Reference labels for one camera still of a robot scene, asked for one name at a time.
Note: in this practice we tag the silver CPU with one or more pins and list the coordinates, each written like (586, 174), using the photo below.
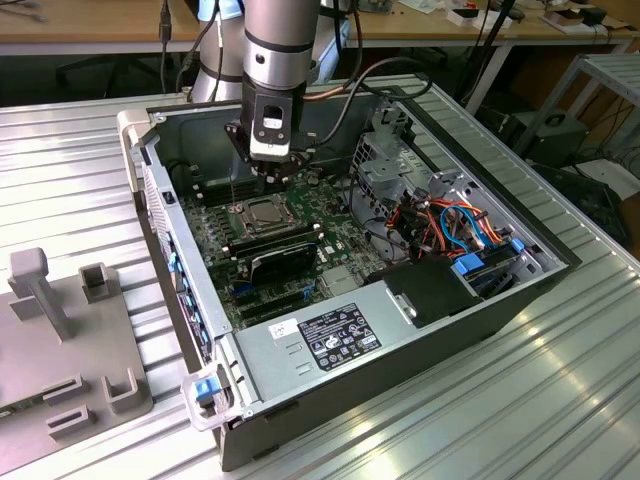
(266, 214)

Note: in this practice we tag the blue expansion slot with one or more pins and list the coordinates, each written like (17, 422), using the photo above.
(242, 289)

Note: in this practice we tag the metal drive cage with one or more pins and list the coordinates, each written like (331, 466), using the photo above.
(380, 187)

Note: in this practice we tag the black RAM stick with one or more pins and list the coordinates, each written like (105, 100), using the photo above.
(220, 187)
(270, 239)
(280, 245)

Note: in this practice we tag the green motherboard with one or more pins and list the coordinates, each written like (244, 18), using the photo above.
(330, 235)

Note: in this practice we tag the black graphics card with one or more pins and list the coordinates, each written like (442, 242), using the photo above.
(285, 262)

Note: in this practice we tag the black office chair base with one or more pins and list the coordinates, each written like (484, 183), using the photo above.
(117, 62)

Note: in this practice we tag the black plastic shroud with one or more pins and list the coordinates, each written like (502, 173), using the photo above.
(430, 292)

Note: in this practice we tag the white box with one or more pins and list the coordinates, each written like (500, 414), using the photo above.
(492, 21)

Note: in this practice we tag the hard disk in blue carrier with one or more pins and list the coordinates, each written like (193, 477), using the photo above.
(470, 264)

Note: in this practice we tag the wooden desk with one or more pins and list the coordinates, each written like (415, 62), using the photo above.
(100, 20)

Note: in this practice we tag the grey power supply unit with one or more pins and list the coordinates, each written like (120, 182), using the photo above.
(280, 365)

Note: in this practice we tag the black equipment box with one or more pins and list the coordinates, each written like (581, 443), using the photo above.
(560, 142)

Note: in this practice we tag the grey open PC case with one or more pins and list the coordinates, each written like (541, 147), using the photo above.
(350, 400)

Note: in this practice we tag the blue case latch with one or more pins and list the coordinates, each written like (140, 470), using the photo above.
(207, 390)

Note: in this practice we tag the small black desk item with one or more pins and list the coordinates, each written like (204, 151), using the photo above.
(596, 16)

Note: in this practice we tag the grey parts rack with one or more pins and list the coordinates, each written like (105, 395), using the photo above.
(60, 360)

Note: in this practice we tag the green RAM stick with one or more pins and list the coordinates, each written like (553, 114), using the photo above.
(20, 406)

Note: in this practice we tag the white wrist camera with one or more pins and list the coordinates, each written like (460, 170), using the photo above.
(270, 150)

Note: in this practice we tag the small wrist camera mount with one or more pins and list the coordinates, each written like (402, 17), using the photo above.
(237, 142)

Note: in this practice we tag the grey metal frame table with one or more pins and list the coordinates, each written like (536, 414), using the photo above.
(617, 75)

